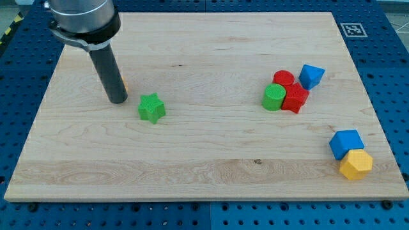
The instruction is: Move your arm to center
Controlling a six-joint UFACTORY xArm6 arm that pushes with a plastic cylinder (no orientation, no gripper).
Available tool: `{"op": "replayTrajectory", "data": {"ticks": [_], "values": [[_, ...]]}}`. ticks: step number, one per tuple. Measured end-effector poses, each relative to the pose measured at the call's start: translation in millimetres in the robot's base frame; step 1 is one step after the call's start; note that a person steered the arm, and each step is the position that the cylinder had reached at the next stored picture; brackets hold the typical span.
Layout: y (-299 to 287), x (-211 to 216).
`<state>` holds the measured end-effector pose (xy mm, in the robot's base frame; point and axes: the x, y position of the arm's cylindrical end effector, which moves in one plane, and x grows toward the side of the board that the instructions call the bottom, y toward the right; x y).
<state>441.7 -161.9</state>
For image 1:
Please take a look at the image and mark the light wooden board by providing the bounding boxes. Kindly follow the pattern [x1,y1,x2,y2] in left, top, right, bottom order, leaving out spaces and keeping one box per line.
[4,12,408,202]

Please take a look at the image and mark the green star block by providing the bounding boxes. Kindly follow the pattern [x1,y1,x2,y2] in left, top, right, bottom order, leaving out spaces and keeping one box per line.
[137,93,166,124]

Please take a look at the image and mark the green cylinder block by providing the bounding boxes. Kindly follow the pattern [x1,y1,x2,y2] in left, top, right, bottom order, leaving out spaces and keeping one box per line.
[262,83,286,111]

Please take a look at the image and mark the yellow block behind rod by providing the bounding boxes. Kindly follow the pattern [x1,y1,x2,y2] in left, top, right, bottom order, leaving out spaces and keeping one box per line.
[121,76,128,94]

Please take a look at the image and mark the red cylinder block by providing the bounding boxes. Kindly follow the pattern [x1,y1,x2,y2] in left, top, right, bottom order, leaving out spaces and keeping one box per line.
[272,70,295,86]

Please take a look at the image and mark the red star block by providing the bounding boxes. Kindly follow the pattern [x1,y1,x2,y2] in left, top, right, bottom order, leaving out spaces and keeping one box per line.
[281,82,309,114]

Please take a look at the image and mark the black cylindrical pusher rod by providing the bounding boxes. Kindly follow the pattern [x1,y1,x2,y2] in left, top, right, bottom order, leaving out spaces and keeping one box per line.
[89,45,128,104]

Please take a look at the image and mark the blue triangular block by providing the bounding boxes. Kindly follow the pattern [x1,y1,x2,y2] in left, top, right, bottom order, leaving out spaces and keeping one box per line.
[298,65,325,90]

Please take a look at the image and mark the blue cube block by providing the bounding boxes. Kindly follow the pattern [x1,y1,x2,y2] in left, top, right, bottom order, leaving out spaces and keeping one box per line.
[329,130,365,160]

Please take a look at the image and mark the yellow hexagon block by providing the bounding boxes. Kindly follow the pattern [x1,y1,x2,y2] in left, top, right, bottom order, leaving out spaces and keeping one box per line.
[339,149,373,180]

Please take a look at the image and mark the white fiducial marker tag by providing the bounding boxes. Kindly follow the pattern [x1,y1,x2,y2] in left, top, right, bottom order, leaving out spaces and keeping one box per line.
[340,22,367,38]

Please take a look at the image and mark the black board stop bolt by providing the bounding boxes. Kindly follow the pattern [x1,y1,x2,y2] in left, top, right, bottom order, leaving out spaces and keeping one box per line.
[27,203,38,213]
[381,200,394,210]

